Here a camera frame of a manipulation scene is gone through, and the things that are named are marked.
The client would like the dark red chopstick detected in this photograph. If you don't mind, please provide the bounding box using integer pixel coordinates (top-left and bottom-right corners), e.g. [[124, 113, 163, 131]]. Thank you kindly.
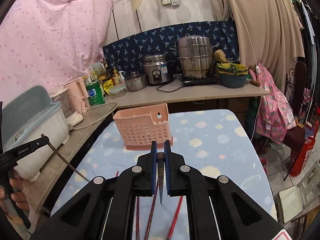
[[157, 152, 165, 204]]

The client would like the person's left hand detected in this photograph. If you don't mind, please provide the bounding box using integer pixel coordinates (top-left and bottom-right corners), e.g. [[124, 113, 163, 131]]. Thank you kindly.
[[0, 170, 30, 214]]

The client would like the pink perforated utensil basket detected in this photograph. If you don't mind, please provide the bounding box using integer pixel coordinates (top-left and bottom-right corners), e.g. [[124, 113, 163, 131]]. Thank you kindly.
[[113, 103, 173, 151]]

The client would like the white dish drainer box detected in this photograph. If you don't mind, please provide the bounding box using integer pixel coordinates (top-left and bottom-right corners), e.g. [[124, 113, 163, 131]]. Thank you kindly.
[[1, 84, 71, 183]]

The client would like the clear food container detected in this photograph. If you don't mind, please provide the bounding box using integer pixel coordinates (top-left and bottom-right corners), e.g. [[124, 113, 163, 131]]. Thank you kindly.
[[108, 83, 127, 99]]

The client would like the small steel lidded pot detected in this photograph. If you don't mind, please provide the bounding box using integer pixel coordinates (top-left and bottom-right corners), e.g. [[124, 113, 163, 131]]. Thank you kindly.
[[125, 72, 147, 92]]

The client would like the black induction cooker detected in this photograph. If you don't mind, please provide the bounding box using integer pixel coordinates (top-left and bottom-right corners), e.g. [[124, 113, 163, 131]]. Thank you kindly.
[[182, 76, 219, 87]]

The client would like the white blender jug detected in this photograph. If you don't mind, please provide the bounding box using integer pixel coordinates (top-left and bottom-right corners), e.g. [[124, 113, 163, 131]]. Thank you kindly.
[[50, 88, 84, 127]]

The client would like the silver rice cooker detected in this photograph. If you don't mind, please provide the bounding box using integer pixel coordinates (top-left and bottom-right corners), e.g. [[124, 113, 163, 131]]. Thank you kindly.
[[143, 53, 174, 86]]

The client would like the green dish soap bottle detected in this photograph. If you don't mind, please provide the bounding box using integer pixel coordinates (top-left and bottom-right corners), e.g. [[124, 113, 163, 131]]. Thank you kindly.
[[84, 76, 105, 106]]

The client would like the pink electric kettle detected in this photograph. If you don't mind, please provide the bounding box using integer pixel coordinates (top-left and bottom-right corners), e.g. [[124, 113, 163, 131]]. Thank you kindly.
[[64, 77, 90, 114]]

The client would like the navy floral backsplash cloth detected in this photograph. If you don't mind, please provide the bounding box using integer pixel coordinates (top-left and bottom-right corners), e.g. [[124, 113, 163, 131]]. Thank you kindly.
[[103, 20, 240, 76]]

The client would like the blue bowl with yellow basins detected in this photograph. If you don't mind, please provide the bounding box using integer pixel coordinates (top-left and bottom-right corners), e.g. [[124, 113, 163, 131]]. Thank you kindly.
[[216, 63, 248, 88]]

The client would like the stainless stacked steamer pot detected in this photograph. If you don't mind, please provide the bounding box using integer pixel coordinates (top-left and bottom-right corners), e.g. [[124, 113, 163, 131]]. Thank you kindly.
[[176, 35, 213, 80]]

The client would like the pink floral garment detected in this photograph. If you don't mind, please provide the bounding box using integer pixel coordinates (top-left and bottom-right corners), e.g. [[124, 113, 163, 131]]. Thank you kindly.
[[255, 64, 296, 144]]

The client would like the pink patterned curtain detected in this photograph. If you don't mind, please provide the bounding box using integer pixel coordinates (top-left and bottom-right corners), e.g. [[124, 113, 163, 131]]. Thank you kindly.
[[0, 0, 113, 104]]

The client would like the beige hanging curtain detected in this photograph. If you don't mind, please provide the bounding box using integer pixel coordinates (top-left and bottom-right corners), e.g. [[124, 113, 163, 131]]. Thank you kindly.
[[204, 0, 306, 92]]

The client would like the wall power socket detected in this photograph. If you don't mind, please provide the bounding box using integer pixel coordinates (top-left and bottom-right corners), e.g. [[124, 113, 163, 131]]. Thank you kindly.
[[162, 0, 180, 7]]

